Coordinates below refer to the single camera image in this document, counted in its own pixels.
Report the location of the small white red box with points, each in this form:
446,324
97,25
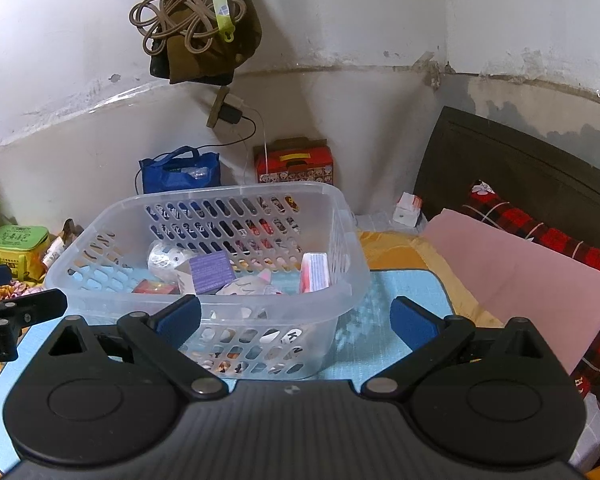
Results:
405,212

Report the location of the black hanging bag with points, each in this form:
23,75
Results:
157,67

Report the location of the red plaid blanket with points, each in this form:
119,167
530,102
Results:
555,240

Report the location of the dark wooden headboard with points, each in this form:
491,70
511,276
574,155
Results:
480,150

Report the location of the pink floral blanket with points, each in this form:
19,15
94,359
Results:
10,291

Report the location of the pink and white box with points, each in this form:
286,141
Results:
314,272

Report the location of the green tin box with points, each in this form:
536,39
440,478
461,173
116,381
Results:
15,245

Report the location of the brown paper bag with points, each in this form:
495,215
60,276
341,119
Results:
70,230

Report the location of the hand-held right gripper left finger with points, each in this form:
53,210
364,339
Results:
177,319

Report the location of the purple box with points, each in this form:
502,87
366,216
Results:
210,270

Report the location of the olive hanging bag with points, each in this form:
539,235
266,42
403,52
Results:
240,35

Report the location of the red cardboard box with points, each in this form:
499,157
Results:
310,165

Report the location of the white plastic bag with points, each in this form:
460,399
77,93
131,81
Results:
592,425

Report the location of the clear plastic basket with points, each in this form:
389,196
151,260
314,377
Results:
345,260

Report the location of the black charger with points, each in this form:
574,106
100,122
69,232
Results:
232,115

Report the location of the grey-haired plush doll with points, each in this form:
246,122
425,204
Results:
250,287

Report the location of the red packet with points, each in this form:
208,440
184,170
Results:
155,287

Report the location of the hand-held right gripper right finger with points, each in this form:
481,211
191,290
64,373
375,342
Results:
412,322

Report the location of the blue tote bag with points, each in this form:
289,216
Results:
155,177

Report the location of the pink cloth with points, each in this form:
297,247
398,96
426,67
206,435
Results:
520,280

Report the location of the wooden socket plate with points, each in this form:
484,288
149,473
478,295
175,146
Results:
215,115

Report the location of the white snack packet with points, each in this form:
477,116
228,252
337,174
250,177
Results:
55,250

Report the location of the white charger plug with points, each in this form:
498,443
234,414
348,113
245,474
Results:
236,101

